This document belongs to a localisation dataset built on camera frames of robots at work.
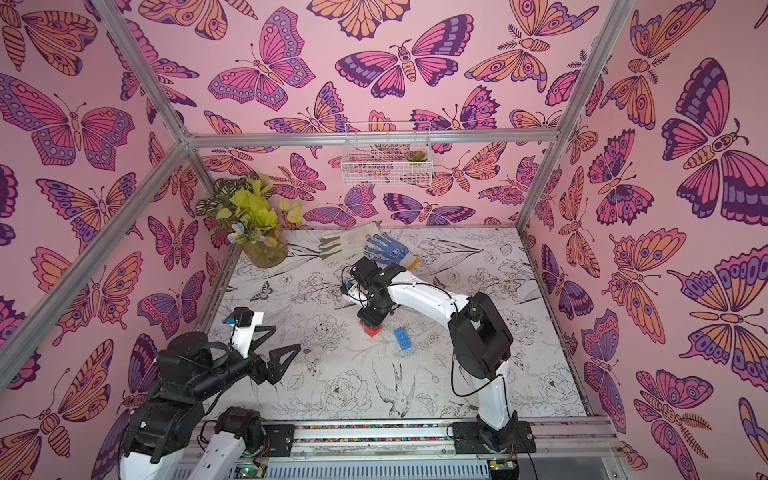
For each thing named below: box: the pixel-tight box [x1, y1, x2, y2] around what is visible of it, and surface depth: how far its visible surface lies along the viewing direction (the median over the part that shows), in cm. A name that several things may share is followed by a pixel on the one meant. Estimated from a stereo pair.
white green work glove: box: [318, 236, 343, 259], surface depth 115 cm
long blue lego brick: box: [394, 327, 412, 351], surface depth 92 cm
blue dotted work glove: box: [363, 233, 409, 265], surface depth 115 cm
